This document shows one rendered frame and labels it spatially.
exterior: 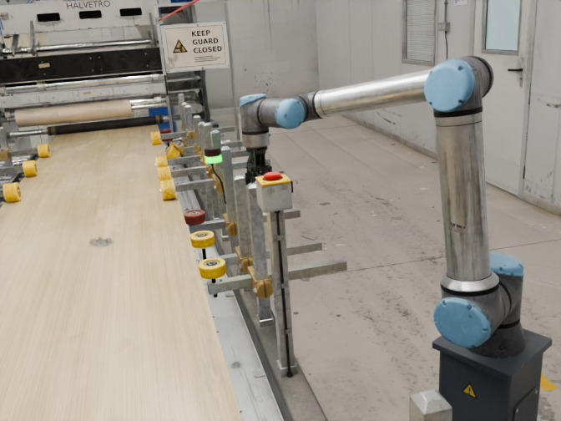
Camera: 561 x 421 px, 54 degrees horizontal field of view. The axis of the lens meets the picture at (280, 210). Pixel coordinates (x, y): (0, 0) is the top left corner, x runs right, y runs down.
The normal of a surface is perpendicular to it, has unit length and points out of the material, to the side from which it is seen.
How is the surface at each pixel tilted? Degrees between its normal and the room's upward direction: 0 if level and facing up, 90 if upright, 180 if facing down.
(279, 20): 90
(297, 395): 0
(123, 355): 0
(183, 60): 90
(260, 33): 90
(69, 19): 90
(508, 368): 0
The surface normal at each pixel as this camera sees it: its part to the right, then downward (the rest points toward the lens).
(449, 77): -0.65, 0.16
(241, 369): -0.07, -0.95
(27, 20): 0.25, 0.29
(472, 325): -0.62, 0.36
